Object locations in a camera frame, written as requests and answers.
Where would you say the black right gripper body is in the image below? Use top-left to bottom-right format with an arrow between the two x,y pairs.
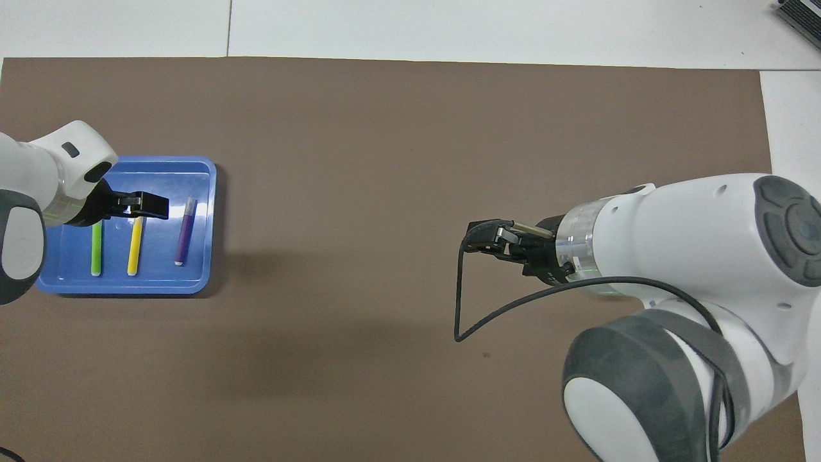
513,225 -> 576,286

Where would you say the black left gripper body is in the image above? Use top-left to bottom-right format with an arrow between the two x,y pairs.
64,180 -> 116,228

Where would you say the yellow pen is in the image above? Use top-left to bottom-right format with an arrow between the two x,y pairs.
127,216 -> 144,277

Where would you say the brown table mat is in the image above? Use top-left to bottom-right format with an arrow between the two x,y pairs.
0,56 -> 806,462

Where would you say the dark striped device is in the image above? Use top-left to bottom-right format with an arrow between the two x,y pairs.
775,0 -> 821,51

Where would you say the purple pen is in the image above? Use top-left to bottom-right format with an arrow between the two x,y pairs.
174,196 -> 198,266

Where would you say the blue plastic tray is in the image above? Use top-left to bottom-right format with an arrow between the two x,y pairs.
35,155 -> 217,296

